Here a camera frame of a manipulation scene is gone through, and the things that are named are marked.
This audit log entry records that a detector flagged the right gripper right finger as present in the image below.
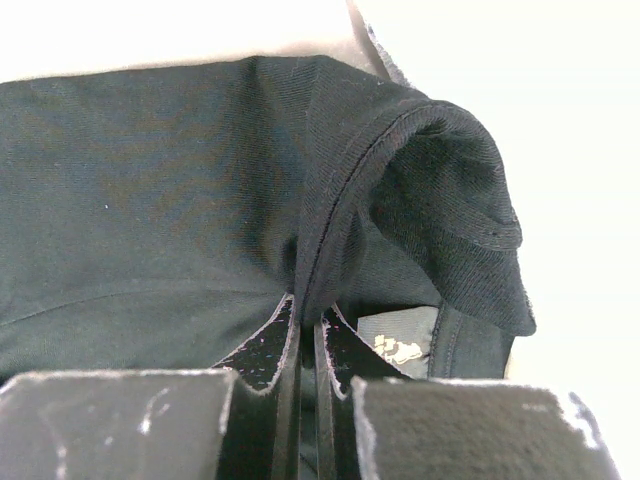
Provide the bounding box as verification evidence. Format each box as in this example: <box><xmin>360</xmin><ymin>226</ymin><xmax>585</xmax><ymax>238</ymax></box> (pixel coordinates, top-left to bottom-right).
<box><xmin>314</xmin><ymin>308</ymin><xmax>618</xmax><ymax>480</ymax></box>

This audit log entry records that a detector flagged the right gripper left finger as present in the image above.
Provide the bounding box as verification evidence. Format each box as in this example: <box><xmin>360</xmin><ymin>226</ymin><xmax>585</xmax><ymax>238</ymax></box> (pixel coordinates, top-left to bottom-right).
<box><xmin>1</xmin><ymin>296</ymin><xmax>300</xmax><ymax>479</ymax></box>

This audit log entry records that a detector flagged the black daisy print t-shirt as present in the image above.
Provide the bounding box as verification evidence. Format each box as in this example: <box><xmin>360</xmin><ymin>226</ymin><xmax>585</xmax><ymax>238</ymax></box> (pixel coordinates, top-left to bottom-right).
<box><xmin>0</xmin><ymin>0</ymin><xmax>537</xmax><ymax>382</ymax></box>

